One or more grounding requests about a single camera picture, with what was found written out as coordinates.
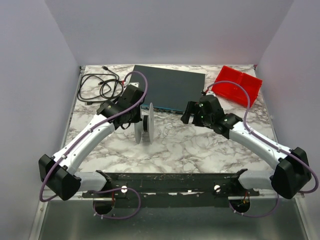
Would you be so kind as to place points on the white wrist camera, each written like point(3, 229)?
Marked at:
point(210, 93)
point(135, 84)

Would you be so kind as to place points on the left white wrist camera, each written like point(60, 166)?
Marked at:
point(135, 84)

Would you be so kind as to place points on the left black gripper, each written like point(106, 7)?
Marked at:
point(136, 115)

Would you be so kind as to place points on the aluminium rail frame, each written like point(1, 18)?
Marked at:
point(127, 212)

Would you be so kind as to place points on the red plastic bin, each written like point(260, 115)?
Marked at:
point(229, 82)

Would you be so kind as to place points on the dark blue network switch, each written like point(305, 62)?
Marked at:
point(170, 90)

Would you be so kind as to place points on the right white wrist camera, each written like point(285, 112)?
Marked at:
point(210, 93)

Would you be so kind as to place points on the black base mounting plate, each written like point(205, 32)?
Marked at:
point(171, 190)

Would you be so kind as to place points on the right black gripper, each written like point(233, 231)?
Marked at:
point(194, 116)

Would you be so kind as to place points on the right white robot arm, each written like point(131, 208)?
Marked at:
point(288, 174)

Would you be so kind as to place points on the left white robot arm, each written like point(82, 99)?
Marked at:
point(60, 172)

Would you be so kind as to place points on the white cable spool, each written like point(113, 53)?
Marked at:
point(145, 126)

